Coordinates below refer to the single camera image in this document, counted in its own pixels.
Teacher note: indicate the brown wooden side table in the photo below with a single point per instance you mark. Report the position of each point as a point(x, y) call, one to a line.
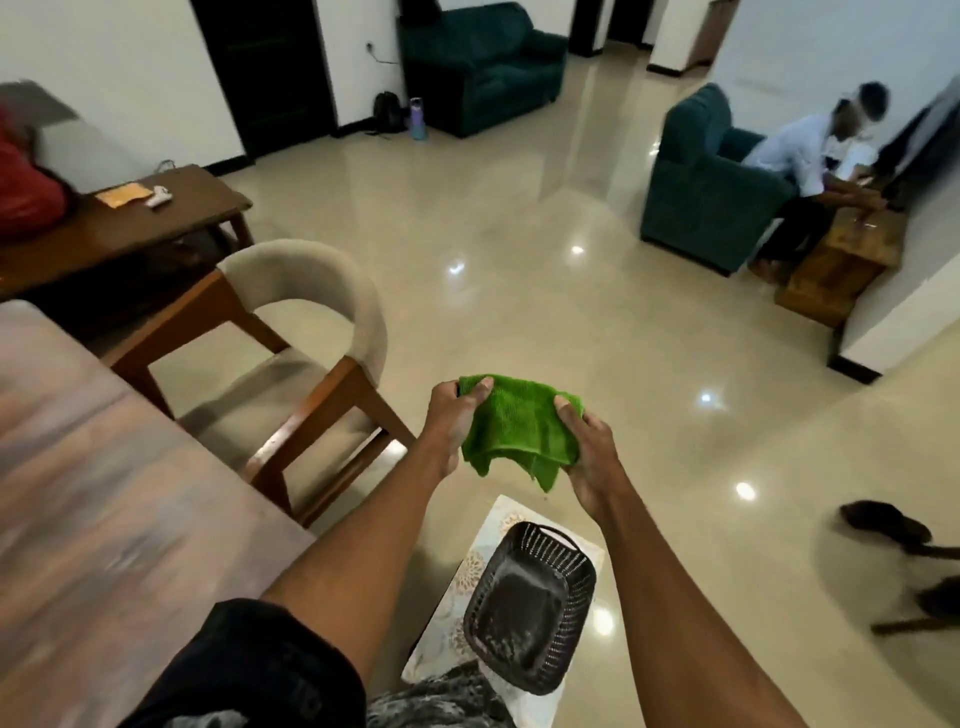
point(127, 225)

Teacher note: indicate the person's left forearm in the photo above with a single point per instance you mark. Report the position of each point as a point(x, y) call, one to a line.
point(360, 555)

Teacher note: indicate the wooden coffee table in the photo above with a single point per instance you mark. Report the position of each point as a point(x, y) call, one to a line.
point(844, 262)

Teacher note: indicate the person's right hand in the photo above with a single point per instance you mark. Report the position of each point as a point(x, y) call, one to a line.
point(596, 465)

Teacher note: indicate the black shirt sleeve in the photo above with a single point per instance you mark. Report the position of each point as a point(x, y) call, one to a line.
point(247, 667)

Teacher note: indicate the green microfiber cloth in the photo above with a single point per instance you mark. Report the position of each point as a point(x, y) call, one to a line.
point(517, 427)

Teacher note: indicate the dark green sofa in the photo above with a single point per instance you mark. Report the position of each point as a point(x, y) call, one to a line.
point(480, 67)

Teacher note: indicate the black plastic basket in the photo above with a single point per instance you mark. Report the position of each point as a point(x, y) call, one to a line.
point(525, 607)

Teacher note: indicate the person's right thumb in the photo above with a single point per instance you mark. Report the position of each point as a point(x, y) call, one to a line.
point(565, 409)

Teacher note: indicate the black backpack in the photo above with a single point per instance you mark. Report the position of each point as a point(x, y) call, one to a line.
point(387, 112)

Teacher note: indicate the beige cushioned wooden chair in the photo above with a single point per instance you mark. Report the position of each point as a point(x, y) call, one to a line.
point(300, 352)

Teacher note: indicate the person's left thumb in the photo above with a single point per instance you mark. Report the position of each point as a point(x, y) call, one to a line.
point(481, 390)

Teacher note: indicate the person's left hand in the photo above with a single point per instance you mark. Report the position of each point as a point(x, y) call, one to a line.
point(446, 427)

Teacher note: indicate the dark green armchair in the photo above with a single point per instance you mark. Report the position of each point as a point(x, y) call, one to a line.
point(705, 195)

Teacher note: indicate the orange envelope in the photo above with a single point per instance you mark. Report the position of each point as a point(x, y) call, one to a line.
point(122, 194)

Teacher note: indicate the grey patterned shorts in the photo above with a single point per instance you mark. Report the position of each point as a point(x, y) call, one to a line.
point(442, 701)

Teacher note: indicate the red bag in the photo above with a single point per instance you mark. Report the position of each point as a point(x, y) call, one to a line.
point(26, 187)

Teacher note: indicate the person's right forearm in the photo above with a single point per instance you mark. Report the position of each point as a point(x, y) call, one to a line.
point(690, 622)

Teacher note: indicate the dark furniture leg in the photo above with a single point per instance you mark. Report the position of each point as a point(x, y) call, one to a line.
point(889, 521)
point(930, 607)

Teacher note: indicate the purple water bottle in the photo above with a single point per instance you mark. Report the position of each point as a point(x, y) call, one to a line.
point(417, 120)

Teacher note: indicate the black door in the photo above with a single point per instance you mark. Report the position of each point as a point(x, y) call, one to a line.
point(262, 71)

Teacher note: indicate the small white device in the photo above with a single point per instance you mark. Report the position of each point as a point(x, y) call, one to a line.
point(159, 197)

